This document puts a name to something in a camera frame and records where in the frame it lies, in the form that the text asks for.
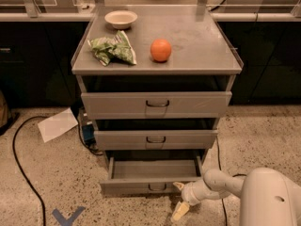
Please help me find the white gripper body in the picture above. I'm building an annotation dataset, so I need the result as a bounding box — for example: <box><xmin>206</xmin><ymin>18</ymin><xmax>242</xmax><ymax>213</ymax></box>
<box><xmin>181</xmin><ymin>180</ymin><xmax>216</xmax><ymax>206</ymax></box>

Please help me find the grey bottom drawer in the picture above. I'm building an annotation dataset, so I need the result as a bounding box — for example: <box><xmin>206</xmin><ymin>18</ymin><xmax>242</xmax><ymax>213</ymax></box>
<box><xmin>100</xmin><ymin>154</ymin><xmax>201</xmax><ymax>195</ymax></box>

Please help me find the grey drawer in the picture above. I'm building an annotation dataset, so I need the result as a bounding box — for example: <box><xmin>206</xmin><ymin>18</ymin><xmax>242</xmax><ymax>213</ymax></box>
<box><xmin>94</xmin><ymin>119</ymin><xmax>217</xmax><ymax>150</ymax></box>
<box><xmin>100</xmin><ymin>154</ymin><xmax>201</xmax><ymax>195</ymax></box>
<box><xmin>81</xmin><ymin>75</ymin><xmax>231</xmax><ymax>120</ymax></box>

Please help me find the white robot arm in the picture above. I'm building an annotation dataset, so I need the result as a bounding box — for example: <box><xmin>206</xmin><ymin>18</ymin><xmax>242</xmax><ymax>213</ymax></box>
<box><xmin>171</xmin><ymin>168</ymin><xmax>301</xmax><ymax>226</ymax></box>

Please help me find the grey middle drawer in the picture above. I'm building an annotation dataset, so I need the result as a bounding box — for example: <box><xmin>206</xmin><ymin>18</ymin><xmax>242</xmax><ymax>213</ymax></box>
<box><xmin>94</xmin><ymin>119</ymin><xmax>217</xmax><ymax>150</ymax></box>

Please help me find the grey top drawer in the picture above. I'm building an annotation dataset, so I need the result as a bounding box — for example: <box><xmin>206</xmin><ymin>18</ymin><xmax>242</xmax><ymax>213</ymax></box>
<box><xmin>81</xmin><ymin>75</ymin><xmax>231</xmax><ymax>120</ymax></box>

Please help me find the blue power box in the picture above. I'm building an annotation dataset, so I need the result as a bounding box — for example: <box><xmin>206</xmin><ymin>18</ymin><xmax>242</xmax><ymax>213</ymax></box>
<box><xmin>81</xmin><ymin>111</ymin><xmax>95</xmax><ymax>146</ymax></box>

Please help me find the grey metal cabinet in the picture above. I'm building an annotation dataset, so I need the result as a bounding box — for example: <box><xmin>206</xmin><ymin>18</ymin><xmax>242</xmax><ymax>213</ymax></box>
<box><xmin>71</xmin><ymin>4</ymin><xmax>245</xmax><ymax>171</ymax></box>

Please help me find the orange fruit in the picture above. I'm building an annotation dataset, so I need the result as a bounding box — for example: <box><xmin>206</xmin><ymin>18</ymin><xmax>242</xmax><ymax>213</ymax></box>
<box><xmin>150</xmin><ymin>39</ymin><xmax>172</xmax><ymax>62</ymax></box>

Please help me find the white paper sheet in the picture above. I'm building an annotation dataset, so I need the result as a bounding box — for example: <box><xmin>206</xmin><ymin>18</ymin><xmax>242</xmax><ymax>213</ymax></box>
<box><xmin>38</xmin><ymin>108</ymin><xmax>78</xmax><ymax>142</ymax></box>

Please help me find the green chip bag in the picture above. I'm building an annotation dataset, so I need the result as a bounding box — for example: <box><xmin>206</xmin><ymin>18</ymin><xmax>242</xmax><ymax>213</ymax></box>
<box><xmin>87</xmin><ymin>30</ymin><xmax>136</xmax><ymax>67</ymax></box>

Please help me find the white bowl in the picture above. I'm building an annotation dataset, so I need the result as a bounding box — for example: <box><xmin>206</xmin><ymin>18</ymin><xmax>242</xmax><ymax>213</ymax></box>
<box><xmin>104</xmin><ymin>10</ymin><xmax>137</xmax><ymax>29</ymax></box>

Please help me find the brown bag at left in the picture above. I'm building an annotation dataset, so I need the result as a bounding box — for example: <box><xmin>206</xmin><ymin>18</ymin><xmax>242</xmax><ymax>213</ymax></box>
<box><xmin>0</xmin><ymin>90</ymin><xmax>20</xmax><ymax>136</ymax></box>

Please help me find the black cable right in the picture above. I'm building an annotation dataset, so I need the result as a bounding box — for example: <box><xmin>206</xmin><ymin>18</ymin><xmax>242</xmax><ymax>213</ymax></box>
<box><xmin>215</xmin><ymin>137</ymin><xmax>248</xmax><ymax>226</ymax></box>

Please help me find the black cable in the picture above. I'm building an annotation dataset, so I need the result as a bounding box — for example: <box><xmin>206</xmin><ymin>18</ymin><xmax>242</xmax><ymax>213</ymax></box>
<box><xmin>215</xmin><ymin>137</ymin><xmax>248</xmax><ymax>226</ymax></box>
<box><xmin>11</xmin><ymin>115</ymin><xmax>49</xmax><ymax>226</ymax></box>

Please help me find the black cable left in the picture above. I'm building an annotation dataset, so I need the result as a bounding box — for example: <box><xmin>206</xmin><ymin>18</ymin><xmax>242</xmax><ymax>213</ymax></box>
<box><xmin>11</xmin><ymin>115</ymin><xmax>49</xmax><ymax>226</ymax></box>

